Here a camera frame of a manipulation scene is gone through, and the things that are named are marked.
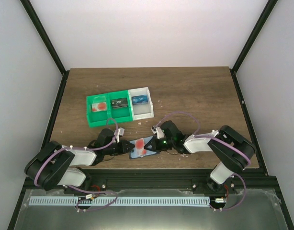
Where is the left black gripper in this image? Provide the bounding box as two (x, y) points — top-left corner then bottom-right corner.
(104, 140), (135, 156)

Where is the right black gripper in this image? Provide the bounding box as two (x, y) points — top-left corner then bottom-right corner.
(144, 136), (175, 152)

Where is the blue card holder wallet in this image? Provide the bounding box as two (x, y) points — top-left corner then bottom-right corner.
(128, 138), (160, 160)

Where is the green bin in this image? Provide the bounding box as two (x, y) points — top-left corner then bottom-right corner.
(107, 90), (133, 123)
(86, 93), (111, 128)

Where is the white translucent bin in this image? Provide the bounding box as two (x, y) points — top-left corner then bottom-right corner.
(128, 87), (154, 120)

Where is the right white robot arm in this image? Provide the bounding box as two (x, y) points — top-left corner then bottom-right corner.
(144, 120), (256, 193)

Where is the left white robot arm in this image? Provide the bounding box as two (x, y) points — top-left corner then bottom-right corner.
(24, 128), (135, 194)

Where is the black card stack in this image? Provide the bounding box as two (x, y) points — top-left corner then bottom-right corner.
(111, 98), (128, 109)

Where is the blue card stack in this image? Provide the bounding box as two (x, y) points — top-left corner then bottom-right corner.
(131, 94), (148, 105)

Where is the red white card stack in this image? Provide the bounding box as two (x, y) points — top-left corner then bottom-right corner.
(91, 102), (107, 113)

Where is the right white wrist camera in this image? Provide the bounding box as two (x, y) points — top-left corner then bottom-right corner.
(151, 126), (164, 139)

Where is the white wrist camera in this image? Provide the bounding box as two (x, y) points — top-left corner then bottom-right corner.
(151, 126), (164, 139)
(114, 127), (124, 143)

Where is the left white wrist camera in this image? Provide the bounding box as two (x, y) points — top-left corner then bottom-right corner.
(114, 127), (124, 143)

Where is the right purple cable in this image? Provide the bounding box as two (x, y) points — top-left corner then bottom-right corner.
(156, 111), (252, 168)

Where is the light blue slotted cable duct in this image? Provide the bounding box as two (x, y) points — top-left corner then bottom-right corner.
(29, 196), (210, 207)

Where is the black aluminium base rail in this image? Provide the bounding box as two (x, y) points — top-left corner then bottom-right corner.
(22, 169), (279, 191)

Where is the left black frame post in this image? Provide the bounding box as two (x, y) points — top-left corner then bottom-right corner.
(20, 0), (66, 75)

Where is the black frame post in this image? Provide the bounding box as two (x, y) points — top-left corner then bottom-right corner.
(20, 0), (66, 75)
(232, 0), (279, 72)

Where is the right black frame post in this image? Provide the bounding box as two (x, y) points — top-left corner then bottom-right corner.
(232, 0), (279, 72)

